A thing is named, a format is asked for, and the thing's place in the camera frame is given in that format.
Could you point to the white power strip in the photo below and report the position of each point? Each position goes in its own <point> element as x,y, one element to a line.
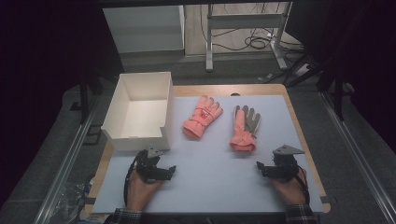
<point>302,70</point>

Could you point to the white box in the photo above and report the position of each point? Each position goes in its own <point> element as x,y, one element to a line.
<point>141,116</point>

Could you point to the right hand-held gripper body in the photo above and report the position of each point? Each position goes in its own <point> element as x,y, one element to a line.
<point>285,166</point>

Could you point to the grey metal stand frame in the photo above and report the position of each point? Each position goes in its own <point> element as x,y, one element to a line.
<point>246,21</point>

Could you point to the light blue table mat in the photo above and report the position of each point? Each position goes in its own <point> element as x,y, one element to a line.
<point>205,174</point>

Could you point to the person's right hand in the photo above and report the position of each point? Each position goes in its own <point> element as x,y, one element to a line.
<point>289,189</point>

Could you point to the clear plastic bag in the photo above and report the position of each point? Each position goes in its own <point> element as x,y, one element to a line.
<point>73,199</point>

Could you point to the person's left hand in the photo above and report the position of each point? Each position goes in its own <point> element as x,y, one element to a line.
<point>140,191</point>

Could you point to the metal floor rail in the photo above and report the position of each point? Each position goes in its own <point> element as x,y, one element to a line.
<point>67,165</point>
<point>358,149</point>

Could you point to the pink winter glove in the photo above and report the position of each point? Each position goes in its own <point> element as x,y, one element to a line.
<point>200,119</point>
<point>242,135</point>

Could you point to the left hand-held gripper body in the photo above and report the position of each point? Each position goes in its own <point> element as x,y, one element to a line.
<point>149,168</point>

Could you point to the black stand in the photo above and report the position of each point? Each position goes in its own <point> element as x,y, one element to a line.
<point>339,96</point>
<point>84,99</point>

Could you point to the white cabinet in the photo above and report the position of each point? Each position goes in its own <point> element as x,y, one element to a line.
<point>143,29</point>

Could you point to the wooden table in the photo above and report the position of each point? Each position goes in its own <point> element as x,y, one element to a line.
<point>224,89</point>

